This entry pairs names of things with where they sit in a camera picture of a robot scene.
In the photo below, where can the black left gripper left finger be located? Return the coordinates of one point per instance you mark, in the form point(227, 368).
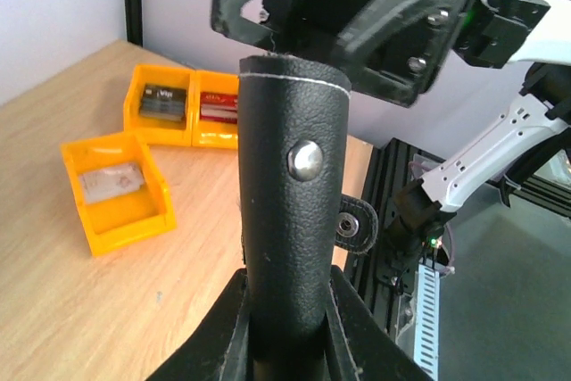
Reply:
point(218, 348)

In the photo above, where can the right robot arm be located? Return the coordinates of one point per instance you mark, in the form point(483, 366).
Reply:
point(518, 52)

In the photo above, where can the yellow bin with black cards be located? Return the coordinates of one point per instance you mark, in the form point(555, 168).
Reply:
point(154, 131)

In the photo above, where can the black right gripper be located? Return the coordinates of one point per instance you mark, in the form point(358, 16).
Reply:
point(390, 49)

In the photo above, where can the red VIP card stack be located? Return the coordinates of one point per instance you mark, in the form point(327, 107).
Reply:
point(218, 107)

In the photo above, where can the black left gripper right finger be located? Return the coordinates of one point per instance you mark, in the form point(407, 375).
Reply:
point(357, 348)

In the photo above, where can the yellow bin with white cards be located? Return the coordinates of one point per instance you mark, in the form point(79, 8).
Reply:
point(127, 219)

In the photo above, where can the black leather card holder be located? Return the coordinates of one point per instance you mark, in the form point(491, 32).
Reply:
point(292, 132)

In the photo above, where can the yellow bin with red cards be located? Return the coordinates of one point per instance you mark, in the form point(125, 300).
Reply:
point(208, 133)

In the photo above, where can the white card stack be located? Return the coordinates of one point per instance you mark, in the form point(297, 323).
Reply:
point(111, 182)

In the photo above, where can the white slotted cable duct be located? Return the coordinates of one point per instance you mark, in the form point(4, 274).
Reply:
point(426, 329)

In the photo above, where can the black card stack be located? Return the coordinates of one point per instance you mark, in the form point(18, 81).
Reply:
point(163, 103)

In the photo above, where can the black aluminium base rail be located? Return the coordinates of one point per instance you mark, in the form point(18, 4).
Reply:
point(385, 276)

